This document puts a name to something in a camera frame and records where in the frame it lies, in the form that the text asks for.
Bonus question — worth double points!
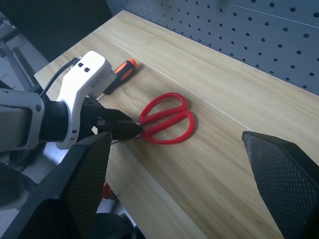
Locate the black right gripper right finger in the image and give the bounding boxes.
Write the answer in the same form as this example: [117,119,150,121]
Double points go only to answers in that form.
[241,130,319,239]

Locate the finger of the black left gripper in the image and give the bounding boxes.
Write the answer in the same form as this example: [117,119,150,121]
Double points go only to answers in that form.
[99,107,137,123]
[96,121,145,140]

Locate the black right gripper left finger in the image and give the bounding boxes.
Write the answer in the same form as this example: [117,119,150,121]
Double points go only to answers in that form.
[0,131,113,239]

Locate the red handled scissors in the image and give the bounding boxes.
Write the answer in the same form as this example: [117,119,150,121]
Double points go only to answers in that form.
[111,92,195,145]

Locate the grey metal pegboard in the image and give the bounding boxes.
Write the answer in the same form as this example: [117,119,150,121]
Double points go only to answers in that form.
[106,0,319,97]

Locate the small red object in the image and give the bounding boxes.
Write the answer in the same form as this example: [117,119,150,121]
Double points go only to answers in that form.
[103,181,116,200]

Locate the orange and black screwdriver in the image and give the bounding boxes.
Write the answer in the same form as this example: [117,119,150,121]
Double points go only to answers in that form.
[100,58,139,98]

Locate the black partition panel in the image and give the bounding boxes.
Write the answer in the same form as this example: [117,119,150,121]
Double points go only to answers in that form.
[0,0,113,63]

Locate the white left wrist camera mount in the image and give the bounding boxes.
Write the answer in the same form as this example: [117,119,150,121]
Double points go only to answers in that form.
[55,50,117,150]

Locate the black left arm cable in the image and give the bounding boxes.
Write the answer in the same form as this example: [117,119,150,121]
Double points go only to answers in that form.
[39,57,79,99]

